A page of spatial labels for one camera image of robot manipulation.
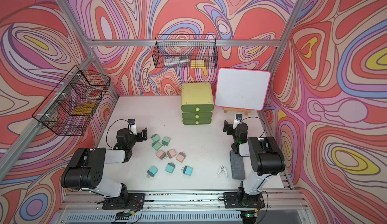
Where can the teal plug two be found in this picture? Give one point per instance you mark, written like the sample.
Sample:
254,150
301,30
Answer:
170,167

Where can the grey box in back basket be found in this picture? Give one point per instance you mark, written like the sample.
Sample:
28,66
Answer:
176,60

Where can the left black wire basket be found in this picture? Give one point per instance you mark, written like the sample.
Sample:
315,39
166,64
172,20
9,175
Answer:
78,86

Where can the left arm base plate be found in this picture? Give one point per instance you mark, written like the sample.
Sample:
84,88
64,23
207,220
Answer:
131,201

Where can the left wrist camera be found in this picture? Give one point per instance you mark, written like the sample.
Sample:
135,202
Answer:
132,126

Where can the green plug one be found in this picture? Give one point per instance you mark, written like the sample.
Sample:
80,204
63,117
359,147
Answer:
155,138

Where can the back black wire basket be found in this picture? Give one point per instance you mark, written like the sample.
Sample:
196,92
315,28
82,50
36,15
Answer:
194,46

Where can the small white clip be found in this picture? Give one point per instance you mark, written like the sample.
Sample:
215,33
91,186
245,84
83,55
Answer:
222,169

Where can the pink plug two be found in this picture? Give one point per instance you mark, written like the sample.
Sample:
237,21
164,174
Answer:
171,153

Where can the pink plug three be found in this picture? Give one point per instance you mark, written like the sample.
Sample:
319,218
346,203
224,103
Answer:
181,157

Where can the grey felt eraser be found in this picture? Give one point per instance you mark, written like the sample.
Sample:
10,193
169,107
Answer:
237,166

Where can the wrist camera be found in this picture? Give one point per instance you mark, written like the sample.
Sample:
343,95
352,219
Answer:
238,119
132,126

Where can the yellow item in left basket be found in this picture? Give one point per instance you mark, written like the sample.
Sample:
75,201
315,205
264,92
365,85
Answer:
83,109

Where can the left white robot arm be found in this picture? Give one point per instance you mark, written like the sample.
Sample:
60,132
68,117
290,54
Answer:
85,170

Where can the green plug two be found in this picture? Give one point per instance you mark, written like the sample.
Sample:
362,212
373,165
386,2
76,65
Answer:
166,140

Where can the pink plug one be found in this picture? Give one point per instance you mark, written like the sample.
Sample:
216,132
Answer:
161,154

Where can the green plug three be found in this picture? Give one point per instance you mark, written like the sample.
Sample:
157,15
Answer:
157,146

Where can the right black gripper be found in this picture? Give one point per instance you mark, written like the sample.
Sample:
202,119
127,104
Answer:
229,128

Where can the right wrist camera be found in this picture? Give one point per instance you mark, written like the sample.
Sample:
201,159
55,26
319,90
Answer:
238,119

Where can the black wire basket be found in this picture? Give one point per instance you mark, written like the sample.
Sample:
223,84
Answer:
78,86
194,46

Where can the pink framed whiteboard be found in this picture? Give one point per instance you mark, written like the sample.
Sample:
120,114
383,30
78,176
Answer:
242,88

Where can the yellow green drawer cabinet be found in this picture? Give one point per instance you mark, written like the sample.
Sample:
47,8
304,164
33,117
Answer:
197,103

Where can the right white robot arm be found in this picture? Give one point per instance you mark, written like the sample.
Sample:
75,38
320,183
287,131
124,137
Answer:
254,160

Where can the teal plug three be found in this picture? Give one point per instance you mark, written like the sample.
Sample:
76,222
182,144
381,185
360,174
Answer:
187,170

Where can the wooden easel stand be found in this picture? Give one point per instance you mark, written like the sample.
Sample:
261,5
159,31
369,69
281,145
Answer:
244,111

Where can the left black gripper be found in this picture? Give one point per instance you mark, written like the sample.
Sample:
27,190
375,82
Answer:
140,135

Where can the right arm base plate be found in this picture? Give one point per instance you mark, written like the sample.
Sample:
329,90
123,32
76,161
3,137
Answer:
238,200

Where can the yellow sponge in back basket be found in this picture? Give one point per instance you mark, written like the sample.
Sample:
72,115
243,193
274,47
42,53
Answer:
198,64

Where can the teal plug one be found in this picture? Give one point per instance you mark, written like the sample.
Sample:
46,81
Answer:
152,171

